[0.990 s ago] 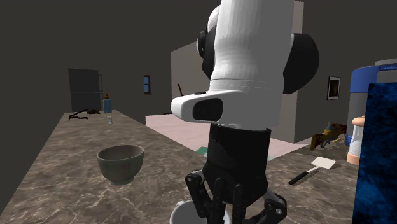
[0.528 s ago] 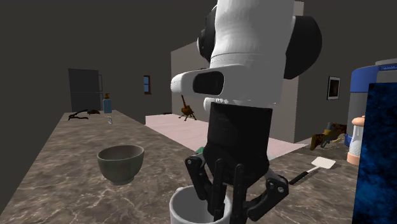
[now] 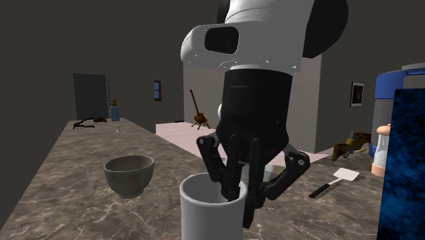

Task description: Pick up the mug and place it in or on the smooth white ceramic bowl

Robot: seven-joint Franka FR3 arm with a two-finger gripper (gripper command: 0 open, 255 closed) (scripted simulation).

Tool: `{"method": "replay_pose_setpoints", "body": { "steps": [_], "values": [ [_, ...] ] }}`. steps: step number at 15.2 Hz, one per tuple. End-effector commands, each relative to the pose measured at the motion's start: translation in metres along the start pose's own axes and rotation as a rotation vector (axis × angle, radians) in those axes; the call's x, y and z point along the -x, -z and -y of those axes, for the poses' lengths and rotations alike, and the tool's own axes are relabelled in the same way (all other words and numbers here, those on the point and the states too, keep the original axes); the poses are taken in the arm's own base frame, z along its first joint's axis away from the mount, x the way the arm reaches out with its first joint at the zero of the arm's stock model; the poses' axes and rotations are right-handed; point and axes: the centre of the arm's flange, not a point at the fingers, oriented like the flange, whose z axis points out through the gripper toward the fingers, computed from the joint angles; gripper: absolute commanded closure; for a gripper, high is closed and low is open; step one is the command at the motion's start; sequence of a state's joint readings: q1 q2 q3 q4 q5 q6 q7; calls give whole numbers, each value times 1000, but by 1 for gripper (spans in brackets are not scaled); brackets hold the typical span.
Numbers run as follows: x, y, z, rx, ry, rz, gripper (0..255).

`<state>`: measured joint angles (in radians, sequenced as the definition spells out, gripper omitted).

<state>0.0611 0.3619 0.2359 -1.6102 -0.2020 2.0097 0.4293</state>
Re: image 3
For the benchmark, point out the framed wall picture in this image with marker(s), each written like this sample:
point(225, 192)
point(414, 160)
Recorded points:
point(357, 94)

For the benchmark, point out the grey and blue cylindrical container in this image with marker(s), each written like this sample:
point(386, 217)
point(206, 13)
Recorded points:
point(385, 99)

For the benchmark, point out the white cup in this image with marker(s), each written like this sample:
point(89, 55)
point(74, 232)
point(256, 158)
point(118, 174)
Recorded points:
point(209, 219)

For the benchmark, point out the small silver object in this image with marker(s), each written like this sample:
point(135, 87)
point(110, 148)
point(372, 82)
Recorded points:
point(117, 129)

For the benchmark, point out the white and peach grinder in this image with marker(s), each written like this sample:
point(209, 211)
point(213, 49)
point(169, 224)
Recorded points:
point(381, 149)

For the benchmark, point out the brown and yellow toy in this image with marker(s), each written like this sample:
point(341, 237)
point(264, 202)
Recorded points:
point(352, 143)

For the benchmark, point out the blue patterned robot stand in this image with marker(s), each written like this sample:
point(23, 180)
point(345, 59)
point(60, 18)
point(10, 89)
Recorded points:
point(405, 166)

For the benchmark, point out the blue soap dispenser bottle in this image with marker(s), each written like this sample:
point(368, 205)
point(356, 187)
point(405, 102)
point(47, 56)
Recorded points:
point(115, 113)

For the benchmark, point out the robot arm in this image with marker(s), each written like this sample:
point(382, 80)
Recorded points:
point(265, 33)

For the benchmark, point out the dark door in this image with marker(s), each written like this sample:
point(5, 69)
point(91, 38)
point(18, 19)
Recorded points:
point(89, 96)

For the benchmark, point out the brown broom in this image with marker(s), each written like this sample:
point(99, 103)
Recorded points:
point(200, 118)

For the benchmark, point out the grey-green bowl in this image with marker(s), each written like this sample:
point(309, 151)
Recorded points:
point(127, 179)

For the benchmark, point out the small window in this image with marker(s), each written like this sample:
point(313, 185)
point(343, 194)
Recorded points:
point(157, 90)

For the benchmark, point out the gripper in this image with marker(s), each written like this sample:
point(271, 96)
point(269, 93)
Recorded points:
point(255, 106)

